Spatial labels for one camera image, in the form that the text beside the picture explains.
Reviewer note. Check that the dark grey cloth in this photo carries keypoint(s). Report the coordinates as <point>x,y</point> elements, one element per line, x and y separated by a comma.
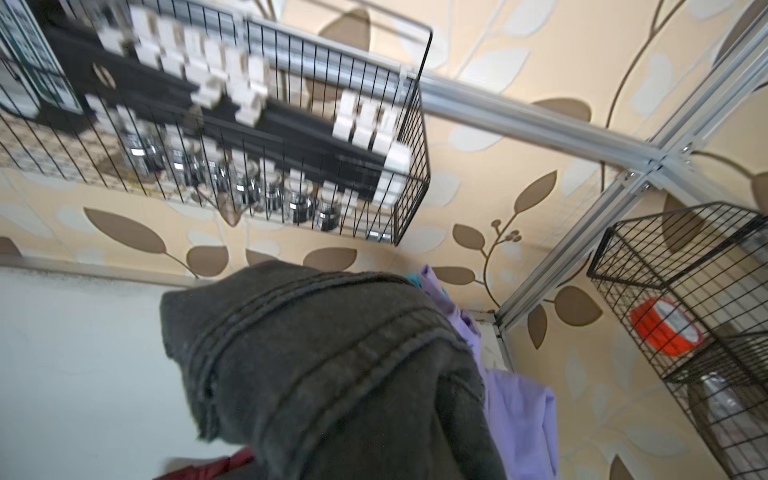
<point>330,375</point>

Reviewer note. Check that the purple cloth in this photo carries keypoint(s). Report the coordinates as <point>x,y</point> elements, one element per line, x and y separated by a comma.
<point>521,414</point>

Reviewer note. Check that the maroon cloth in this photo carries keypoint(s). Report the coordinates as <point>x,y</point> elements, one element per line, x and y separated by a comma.
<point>204,469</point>

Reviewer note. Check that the black socket set tool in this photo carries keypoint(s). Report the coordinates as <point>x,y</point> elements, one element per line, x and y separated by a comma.
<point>198,114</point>

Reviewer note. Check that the red capped clear bottle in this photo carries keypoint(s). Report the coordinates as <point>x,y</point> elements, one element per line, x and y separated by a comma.
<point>717,375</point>

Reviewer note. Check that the right wire basket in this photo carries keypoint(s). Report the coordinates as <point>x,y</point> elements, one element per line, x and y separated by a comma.
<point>690,287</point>

